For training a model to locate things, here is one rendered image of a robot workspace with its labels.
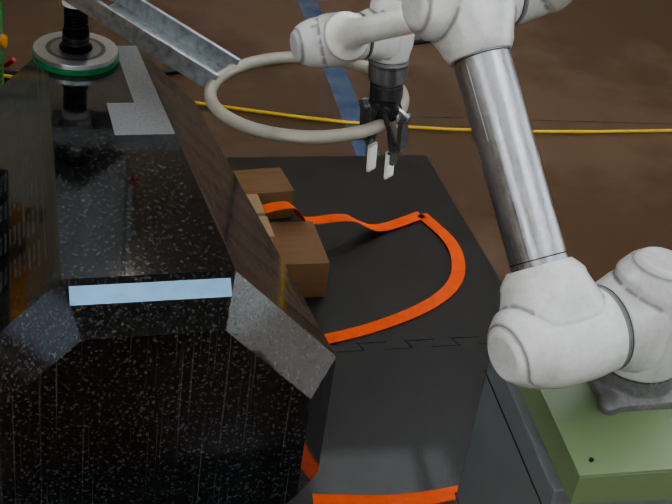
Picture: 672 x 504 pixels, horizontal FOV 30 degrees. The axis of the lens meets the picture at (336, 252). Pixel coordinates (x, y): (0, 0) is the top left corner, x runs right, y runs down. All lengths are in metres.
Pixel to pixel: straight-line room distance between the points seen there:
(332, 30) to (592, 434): 0.99
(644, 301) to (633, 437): 0.25
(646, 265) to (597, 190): 2.65
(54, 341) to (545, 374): 0.96
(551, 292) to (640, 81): 3.79
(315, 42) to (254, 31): 3.01
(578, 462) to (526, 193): 0.46
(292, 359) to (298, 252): 1.27
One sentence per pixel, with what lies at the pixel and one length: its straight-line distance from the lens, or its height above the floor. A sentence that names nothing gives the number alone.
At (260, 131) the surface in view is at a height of 0.95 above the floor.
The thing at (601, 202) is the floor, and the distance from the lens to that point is 4.77.
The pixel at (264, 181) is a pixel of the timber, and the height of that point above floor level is 0.13.
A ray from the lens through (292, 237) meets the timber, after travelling 3.94.
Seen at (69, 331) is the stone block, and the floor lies 0.76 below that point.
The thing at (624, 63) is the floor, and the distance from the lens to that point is 5.99.
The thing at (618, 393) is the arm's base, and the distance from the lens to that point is 2.31.
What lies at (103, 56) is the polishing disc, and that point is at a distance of 3.28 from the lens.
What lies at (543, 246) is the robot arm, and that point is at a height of 1.17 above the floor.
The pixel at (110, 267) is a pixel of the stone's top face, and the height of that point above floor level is 0.84.
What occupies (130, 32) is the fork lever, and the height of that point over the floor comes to 0.99.
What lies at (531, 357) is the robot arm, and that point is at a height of 1.05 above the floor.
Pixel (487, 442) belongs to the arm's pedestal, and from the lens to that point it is 2.54.
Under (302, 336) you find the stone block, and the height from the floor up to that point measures 0.67.
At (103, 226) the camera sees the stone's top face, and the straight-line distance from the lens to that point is 2.63.
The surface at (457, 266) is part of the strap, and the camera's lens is 4.16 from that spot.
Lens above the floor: 2.27
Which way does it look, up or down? 33 degrees down
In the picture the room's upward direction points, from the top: 9 degrees clockwise
